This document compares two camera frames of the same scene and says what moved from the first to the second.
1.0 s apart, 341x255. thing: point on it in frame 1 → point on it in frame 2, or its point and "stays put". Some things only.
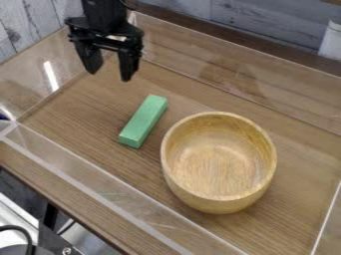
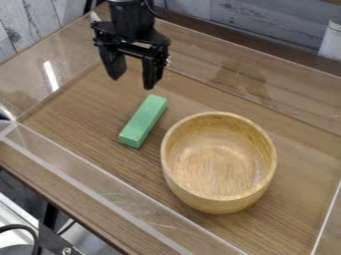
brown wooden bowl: (218, 160) stays put
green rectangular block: (146, 117) stays put
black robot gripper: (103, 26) → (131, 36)
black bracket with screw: (52, 244) stays put
